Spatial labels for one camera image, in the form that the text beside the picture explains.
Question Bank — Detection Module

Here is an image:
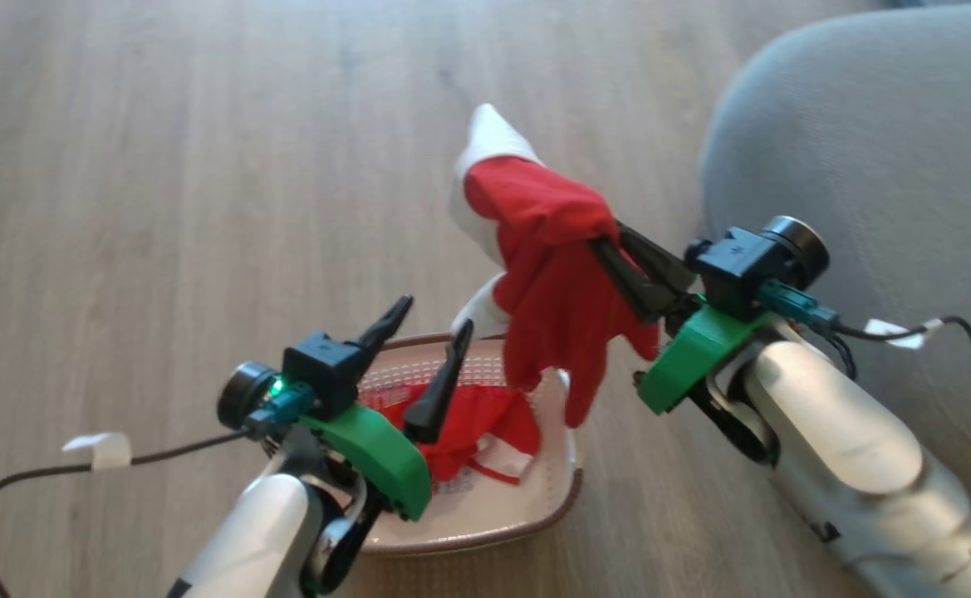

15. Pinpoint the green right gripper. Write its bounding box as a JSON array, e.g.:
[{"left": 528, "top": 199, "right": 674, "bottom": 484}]
[{"left": 590, "top": 222, "right": 774, "bottom": 415}]

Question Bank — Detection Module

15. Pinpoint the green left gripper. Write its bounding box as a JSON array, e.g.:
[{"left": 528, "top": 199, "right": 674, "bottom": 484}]
[{"left": 301, "top": 296, "right": 475, "bottom": 522}]

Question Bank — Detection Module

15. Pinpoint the red and white garment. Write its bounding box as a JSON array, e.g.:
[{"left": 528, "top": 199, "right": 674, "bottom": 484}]
[{"left": 449, "top": 103, "right": 661, "bottom": 429}]

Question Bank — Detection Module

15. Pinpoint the white brown-rimmed laundry basket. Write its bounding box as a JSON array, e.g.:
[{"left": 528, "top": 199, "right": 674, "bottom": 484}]
[{"left": 264, "top": 331, "right": 584, "bottom": 556}]

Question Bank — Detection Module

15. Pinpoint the grey fabric sofa seat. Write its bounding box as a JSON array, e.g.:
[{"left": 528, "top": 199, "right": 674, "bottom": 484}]
[{"left": 699, "top": 0, "right": 971, "bottom": 534}]

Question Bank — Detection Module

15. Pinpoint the red garment with white trim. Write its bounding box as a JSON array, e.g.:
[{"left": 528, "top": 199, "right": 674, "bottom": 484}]
[{"left": 369, "top": 383, "right": 542, "bottom": 485}]

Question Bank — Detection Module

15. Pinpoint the white tape cable tag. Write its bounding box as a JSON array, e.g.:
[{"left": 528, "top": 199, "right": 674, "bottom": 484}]
[
  {"left": 864, "top": 317, "right": 945, "bottom": 350},
  {"left": 61, "top": 431, "right": 133, "bottom": 473}
]

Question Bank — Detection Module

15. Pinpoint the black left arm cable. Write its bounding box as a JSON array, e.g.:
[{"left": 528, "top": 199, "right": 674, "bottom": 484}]
[{"left": 0, "top": 427, "right": 255, "bottom": 598}]

